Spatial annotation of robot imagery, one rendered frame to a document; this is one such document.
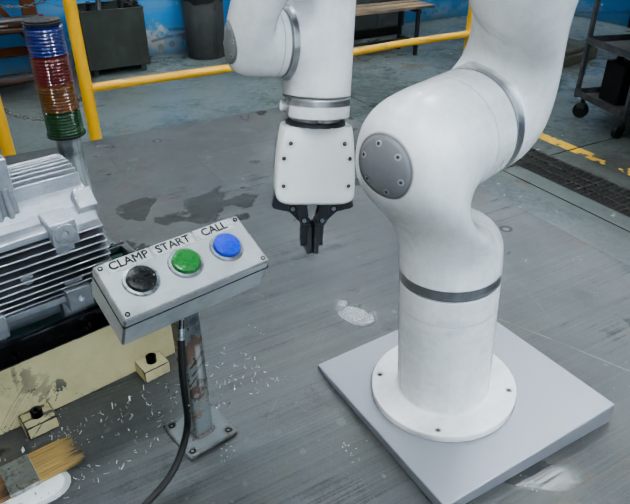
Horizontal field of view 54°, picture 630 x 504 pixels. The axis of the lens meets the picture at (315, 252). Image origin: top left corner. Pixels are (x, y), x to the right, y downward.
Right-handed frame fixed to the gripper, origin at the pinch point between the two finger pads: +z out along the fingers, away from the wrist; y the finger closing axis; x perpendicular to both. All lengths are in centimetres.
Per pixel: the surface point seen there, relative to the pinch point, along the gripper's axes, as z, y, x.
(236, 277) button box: -1.3, -10.4, -16.2
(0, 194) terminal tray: -7.8, -36.0, -6.3
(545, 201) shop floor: 56, 151, 202
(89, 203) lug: -5.9, -27.2, -3.6
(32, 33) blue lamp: -23, -40, 29
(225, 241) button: -4.6, -11.5, -14.0
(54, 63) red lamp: -19, -37, 30
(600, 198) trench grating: 55, 181, 201
